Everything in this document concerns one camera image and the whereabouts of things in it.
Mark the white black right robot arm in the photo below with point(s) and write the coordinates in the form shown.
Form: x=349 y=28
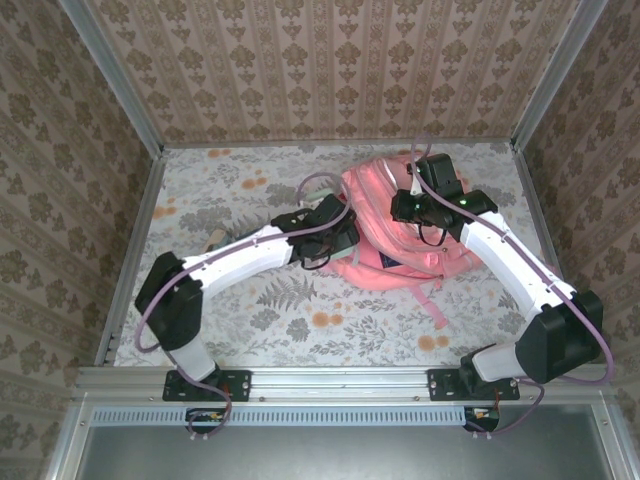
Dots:
x=505 y=260

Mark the small beige teal object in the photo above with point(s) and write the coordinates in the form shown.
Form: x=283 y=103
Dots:
x=216 y=239

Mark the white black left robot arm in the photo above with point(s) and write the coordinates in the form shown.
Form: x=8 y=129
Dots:
x=240 y=255

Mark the grey metal sheet panel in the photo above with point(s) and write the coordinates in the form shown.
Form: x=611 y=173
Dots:
x=340 y=455

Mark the floral table cloth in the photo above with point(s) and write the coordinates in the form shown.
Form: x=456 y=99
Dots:
x=350 y=350

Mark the aluminium frame post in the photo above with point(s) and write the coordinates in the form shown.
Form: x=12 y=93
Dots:
x=115 y=80
x=554 y=75

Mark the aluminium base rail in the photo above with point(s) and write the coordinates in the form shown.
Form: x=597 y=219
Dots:
x=340 y=385

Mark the pink student backpack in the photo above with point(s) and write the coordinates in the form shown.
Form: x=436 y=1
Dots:
x=375 y=200

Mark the aluminium side rail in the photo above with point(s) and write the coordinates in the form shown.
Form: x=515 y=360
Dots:
x=141 y=225
x=540 y=225

